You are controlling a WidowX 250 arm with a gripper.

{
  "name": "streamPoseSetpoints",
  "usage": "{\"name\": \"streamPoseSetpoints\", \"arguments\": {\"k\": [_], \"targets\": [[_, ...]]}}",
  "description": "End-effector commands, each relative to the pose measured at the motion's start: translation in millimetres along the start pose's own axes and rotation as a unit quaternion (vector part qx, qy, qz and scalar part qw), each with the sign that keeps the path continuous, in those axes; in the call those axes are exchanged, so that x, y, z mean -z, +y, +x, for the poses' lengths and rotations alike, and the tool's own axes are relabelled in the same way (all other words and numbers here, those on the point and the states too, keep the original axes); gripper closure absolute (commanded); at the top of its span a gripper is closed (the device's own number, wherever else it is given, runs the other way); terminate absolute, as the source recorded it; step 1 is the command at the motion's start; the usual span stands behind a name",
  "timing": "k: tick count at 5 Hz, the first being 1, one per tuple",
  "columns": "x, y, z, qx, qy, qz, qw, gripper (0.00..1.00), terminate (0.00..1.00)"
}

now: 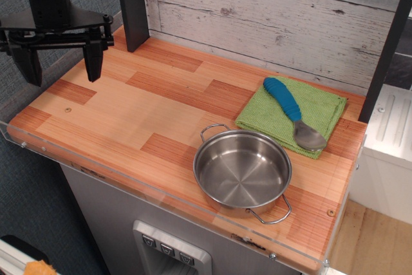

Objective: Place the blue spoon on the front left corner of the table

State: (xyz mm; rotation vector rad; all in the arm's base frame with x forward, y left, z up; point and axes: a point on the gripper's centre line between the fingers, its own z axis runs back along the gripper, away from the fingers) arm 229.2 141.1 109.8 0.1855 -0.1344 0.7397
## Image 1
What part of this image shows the small steel pot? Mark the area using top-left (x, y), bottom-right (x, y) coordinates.
top-left (192, 126), bottom-right (292, 225)

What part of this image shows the white plastic side unit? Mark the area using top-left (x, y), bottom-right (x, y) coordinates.
top-left (349, 85), bottom-right (411, 223)

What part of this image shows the silver dispenser button panel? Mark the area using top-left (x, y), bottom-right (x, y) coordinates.
top-left (133, 220), bottom-right (212, 274)

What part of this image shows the black vertical post right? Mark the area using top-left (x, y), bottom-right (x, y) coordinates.
top-left (358, 0), bottom-right (411, 123)

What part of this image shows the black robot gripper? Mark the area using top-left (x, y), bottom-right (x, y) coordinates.
top-left (1, 0), bottom-right (114, 87)

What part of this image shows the black vertical post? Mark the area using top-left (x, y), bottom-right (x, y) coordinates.
top-left (358, 0), bottom-right (411, 123)
top-left (120, 0), bottom-right (150, 52)

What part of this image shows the blue handled metal spoon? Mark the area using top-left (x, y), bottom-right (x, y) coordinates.
top-left (263, 77), bottom-right (327, 152)

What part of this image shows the orange sponge object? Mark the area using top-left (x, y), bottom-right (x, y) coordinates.
top-left (23, 260), bottom-right (57, 275)

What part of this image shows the green folded cloth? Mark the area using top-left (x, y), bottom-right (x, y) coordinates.
top-left (235, 76), bottom-right (347, 159)

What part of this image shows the black vertical post left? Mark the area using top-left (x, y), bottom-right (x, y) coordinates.
top-left (120, 0), bottom-right (150, 52)

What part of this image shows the clear acrylic table guard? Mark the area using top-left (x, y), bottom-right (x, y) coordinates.
top-left (2, 116), bottom-right (366, 274)

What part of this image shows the grey toy fridge cabinet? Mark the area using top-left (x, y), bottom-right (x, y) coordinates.
top-left (62, 166), bottom-right (298, 274)

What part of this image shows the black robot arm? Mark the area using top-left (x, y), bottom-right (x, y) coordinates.
top-left (1, 0), bottom-right (114, 86)

